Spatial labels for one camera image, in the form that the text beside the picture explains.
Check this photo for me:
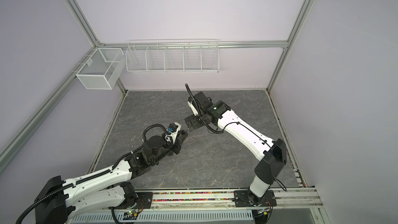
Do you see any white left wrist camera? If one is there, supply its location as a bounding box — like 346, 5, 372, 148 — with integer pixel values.
166, 122, 181, 146

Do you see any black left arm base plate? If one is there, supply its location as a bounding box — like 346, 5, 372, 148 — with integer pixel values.
115, 191, 153, 209

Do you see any white wire shelf basket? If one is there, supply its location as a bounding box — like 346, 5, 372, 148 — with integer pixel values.
125, 39, 220, 73

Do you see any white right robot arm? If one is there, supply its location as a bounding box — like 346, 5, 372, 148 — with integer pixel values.
185, 84, 287, 206

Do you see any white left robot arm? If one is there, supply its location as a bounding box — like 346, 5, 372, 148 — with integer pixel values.
16, 122, 188, 224

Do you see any white vented cable duct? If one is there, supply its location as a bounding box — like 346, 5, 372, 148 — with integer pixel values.
70, 209, 254, 224

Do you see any white mesh box basket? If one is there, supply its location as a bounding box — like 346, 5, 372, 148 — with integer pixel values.
76, 48, 126, 90

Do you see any aluminium frame post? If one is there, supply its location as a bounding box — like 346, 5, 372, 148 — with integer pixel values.
266, 0, 315, 92

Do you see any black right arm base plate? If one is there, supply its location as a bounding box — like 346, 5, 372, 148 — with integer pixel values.
233, 189, 277, 207

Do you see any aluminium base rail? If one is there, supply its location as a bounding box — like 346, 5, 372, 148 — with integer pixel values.
66, 187, 323, 217

